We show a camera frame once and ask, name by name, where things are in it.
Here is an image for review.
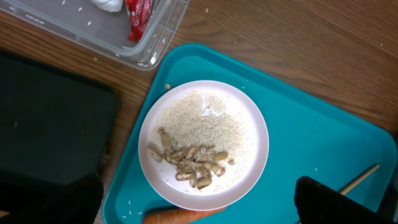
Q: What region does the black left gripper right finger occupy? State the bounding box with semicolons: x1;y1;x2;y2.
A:
294;176;396;224

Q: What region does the clear plastic bin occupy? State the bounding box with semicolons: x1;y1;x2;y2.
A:
1;0;189;71

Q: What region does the black plastic bin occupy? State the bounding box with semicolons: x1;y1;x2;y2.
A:
0;49;121;212

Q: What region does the red snack wrapper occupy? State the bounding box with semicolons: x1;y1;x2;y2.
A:
125;0;152;42

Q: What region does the teal plastic tray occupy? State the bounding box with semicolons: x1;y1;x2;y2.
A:
102;44;397;223

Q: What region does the white plate with food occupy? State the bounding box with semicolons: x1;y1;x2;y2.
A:
138;80;269;211

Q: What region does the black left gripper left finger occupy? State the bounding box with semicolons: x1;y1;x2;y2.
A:
1;174;104;224

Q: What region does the wooden chopstick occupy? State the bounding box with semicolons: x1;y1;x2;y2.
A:
339;164;380;195

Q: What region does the orange carrot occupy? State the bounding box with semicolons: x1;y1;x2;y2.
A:
142;207;226;224

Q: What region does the crumpled white paper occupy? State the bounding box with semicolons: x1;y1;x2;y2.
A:
91;0;124;12

